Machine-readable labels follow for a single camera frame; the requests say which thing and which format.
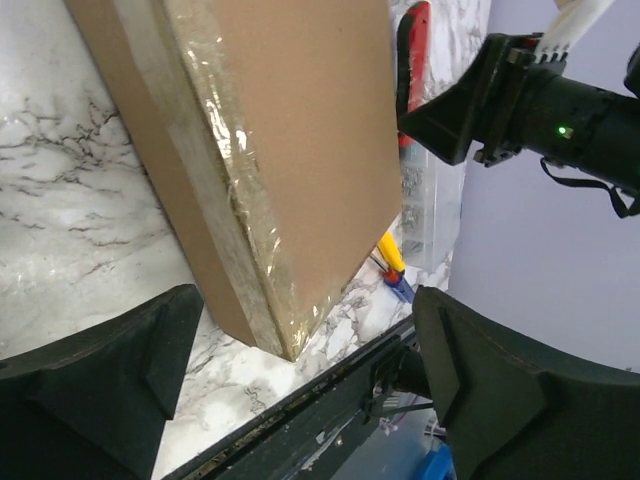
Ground clear plastic parts box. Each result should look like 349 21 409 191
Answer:
401 144 465 273

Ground brown cardboard express box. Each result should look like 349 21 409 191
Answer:
67 1 401 361

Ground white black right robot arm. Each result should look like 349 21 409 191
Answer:
398 33 639 196

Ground red black utility knife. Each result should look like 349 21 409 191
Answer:
396 1 431 119

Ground blue red handled screwdriver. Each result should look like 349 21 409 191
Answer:
369 254 415 304

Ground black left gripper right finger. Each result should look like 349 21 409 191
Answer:
412 286 639 479

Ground black front mounting rail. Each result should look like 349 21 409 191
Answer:
170 317 427 479

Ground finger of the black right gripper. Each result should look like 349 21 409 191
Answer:
399 33 520 166

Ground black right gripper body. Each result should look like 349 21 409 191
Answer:
474 34 615 173

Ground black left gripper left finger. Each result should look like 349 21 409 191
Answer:
1 284 203 479

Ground yellow handled screwdriver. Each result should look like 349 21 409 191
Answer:
377 231 406 273

